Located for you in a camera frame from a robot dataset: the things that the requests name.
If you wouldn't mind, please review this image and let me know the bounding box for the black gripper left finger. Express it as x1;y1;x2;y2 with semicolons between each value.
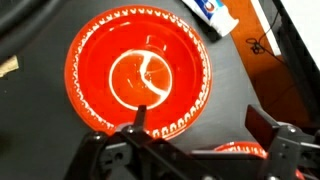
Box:
64;104;221;180

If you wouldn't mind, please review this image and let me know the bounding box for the blue white toothpaste tube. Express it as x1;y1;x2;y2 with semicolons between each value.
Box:
181;0;240;38

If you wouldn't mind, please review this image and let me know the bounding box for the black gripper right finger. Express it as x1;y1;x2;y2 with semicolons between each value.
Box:
244;104;320;180

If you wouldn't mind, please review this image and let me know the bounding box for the red plastic bowl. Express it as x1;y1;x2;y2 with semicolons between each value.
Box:
213;140;305;180
64;4;213;141

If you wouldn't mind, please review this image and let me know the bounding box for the tan tape scrap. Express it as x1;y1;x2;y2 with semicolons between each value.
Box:
0;54;20;78

